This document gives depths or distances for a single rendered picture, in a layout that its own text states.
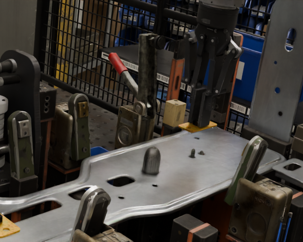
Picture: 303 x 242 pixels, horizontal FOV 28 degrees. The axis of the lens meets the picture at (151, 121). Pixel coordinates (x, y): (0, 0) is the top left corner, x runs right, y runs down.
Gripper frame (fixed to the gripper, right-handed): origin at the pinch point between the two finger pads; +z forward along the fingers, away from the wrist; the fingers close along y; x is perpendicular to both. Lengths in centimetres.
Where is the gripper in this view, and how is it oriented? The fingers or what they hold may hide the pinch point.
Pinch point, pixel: (201, 107)
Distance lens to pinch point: 119.4
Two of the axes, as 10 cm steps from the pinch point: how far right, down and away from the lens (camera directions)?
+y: 7.2, 3.3, -6.1
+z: -1.4, 9.3, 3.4
